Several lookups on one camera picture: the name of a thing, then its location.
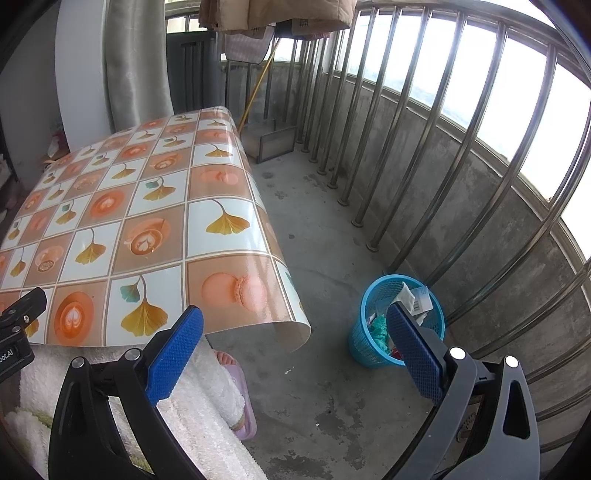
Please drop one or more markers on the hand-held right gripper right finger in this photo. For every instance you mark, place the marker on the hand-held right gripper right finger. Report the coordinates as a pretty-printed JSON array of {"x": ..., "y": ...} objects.
[{"x": 415, "y": 355}]

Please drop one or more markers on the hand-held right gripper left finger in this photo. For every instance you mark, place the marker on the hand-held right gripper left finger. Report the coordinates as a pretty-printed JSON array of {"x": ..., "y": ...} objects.
[{"x": 175, "y": 355}]

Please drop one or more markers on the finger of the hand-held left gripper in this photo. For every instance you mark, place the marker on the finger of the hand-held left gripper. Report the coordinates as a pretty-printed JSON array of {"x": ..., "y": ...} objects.
[{"x": 25, "y": 307}]

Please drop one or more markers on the green plastic bag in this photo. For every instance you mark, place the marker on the green plastic bag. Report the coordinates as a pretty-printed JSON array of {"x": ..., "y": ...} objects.
[{"x": 381, "y": 332}]

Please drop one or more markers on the blue plastic mesh basket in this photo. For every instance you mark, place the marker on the blue plastic mesh basket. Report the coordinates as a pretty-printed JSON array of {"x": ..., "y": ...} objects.
[{"x": 364, "y": 341}]

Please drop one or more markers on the blue and white carton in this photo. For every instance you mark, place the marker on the blue and white carton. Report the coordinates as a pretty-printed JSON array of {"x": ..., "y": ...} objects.
[{"x": 418, "y": 300}]

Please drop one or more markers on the person's foot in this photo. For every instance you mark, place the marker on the person's foot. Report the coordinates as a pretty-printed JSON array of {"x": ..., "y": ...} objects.
[{"x": 226, "y": 357}]

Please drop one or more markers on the white fluffy robe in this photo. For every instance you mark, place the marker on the white fluffy robe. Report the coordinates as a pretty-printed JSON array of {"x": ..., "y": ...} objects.
[{"x": 203, "y": 415}]

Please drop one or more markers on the pink slipper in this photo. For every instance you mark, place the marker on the pink slipper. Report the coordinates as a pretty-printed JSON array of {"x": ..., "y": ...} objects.
[{"x": 247, "y": 415}]

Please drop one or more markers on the metal balcony railing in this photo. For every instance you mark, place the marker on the metal balcony railing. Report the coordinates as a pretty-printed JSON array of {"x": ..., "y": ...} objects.
[{"x": 358, "y": 220}]

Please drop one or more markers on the patterned plastic tablecloth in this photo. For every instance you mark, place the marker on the patterned plastic tablecloth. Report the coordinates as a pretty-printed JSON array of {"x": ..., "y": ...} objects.
[{"x": 152, "y": 198}]

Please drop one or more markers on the metal dustpan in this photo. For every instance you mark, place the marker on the metal dustpan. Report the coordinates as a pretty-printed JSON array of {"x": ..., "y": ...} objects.
[{"x": 277, "y": 145}]

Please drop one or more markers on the grey curtain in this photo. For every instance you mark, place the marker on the grey curtain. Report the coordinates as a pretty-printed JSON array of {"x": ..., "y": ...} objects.
[{"x": 138, "y": 60}]

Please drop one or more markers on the hanging checkered cloth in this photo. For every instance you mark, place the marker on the hanging checkered cloth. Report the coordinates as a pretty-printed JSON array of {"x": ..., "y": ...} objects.
[{"x": 247, "y": 44}]

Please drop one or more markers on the hanging tan jacket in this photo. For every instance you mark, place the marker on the hanging tan jacket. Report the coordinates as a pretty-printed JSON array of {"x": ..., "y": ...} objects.
[{"x": 277, "y": 14}]

